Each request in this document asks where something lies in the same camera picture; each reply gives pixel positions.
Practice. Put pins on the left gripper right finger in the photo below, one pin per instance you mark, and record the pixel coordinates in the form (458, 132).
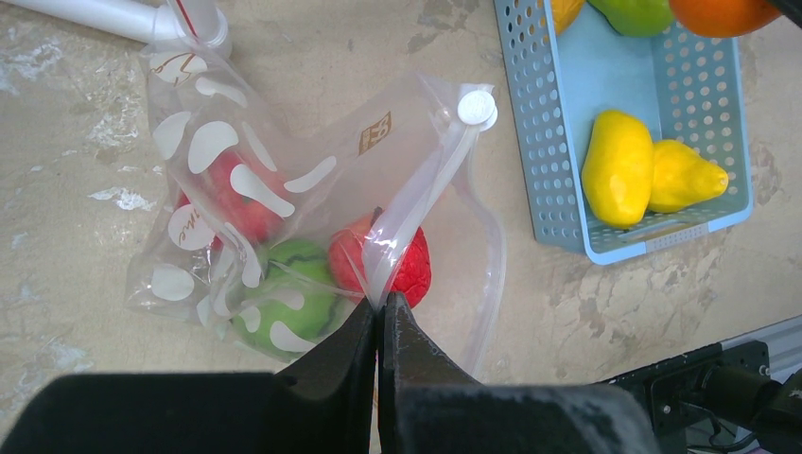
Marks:
(429, 404)

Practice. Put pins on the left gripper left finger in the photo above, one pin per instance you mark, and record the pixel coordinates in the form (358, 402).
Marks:
(321, 403)

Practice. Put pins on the green striped melon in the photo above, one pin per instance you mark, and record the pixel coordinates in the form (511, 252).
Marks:
(295, 306)

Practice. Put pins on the wrinkled red strawberry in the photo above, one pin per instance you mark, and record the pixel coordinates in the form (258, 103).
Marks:
(413, 276)

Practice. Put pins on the clear dotted zip bag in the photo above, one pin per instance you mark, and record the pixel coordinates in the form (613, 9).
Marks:
(410, 149)

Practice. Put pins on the smooth red apple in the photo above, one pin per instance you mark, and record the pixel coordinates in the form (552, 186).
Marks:
(251, 218)

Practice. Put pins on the orange yellow round fruit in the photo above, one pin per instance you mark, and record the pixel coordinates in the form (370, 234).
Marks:
(564, 13)

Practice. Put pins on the yellow mango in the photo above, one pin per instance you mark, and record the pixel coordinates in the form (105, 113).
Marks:
(617, 175)

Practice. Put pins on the yellow lemon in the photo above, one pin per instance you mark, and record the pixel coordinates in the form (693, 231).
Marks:
(683, 178)

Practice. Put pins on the light blue plastic basket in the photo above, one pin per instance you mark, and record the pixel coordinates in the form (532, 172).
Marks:
(682, 86)

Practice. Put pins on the green pear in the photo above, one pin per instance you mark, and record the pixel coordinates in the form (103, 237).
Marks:
(636, 18)

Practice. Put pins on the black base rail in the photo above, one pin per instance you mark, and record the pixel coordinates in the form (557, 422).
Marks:
(718, 399)

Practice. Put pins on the aluminium frame rail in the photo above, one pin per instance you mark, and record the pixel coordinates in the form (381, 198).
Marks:
(784, 346)

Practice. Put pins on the white pvc pipe frame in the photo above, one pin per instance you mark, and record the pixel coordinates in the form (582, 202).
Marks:
(199, 22)

